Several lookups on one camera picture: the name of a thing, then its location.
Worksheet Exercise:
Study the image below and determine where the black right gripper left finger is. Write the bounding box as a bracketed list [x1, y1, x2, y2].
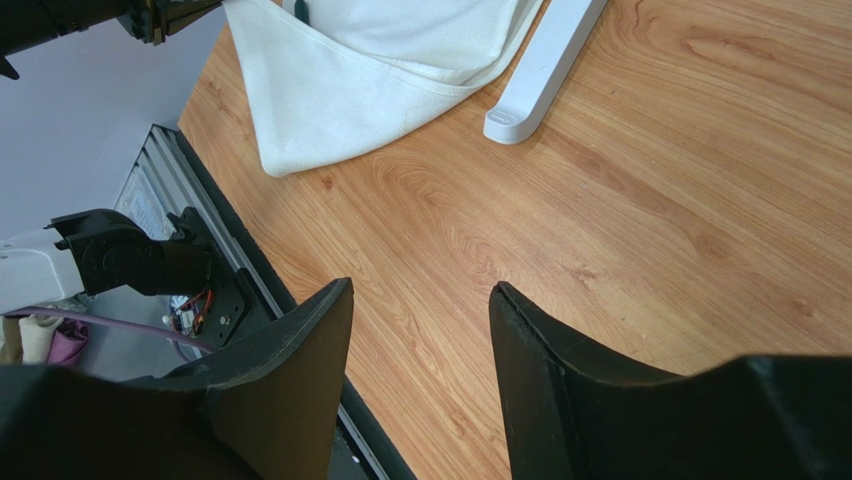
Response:
[1, 278, 354, 479]

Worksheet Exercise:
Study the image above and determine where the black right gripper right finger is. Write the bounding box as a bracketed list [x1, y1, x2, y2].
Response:
[489, 282, 851, 479]

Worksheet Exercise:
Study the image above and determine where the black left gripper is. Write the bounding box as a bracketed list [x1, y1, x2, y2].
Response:
[1, 0, 222, 80]

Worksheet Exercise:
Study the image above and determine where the white cloth napkin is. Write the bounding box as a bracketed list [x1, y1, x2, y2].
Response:
[223, 1, 540, 177]

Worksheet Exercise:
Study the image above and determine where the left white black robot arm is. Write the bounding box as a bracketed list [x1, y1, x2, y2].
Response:
[1, 1, 224, 315]

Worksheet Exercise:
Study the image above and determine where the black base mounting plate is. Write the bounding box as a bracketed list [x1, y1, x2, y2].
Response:
[166, 129, 417, 480]

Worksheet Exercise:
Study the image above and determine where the white clothes rack stand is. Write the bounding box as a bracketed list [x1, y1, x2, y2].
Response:
[483, 0, 608, 145]

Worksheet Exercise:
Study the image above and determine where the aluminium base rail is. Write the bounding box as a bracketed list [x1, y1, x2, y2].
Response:
[137, 126, 411, 479]

